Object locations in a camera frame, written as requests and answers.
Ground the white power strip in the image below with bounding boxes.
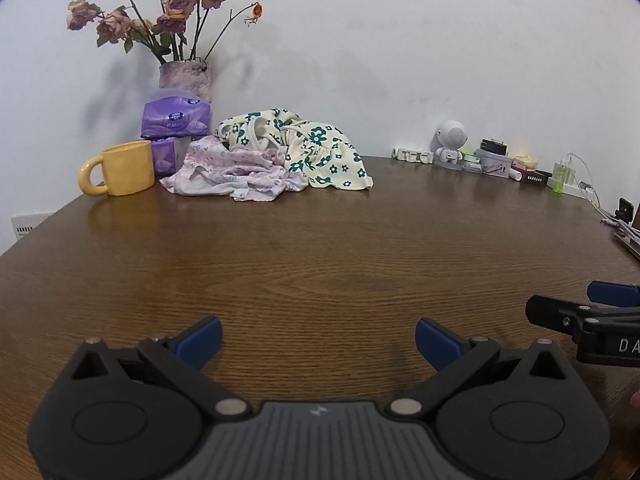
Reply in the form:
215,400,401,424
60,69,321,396
562,180,598,202

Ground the purple cable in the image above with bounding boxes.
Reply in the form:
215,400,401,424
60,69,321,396
602,215,640,242

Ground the white wall box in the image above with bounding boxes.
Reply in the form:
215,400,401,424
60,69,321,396
11,212,53,241

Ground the cream dress with teal flowers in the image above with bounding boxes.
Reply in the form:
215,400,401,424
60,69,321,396
215,108,375,192

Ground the yellow mug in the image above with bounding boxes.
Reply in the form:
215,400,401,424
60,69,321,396
78,141,156,197

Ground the pink floral garment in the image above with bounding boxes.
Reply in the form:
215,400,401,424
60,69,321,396
160,135,307,202

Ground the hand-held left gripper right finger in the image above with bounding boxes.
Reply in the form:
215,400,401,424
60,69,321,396
390,317,569,419

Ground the purple mottled vase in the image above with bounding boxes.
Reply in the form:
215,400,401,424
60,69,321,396
159,60,211,101

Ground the grey tin box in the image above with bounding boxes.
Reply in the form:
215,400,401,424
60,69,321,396
474,149,513,177

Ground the dried rose bouquet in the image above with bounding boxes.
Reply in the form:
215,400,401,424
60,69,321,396
66,0,264,66

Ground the purple tissue pack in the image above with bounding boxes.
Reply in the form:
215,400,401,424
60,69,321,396
141,91,213,140
151,136,193,177

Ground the white astronaut figurine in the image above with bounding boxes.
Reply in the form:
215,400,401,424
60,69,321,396
433,120,468,169

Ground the white block row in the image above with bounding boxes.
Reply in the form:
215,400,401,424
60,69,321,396
392,148,434,164

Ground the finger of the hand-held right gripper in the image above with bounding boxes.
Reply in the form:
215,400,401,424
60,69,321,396
587,281,640,307
526,295,593,335

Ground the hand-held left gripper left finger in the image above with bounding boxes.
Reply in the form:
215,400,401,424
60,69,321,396
70,316,252,420

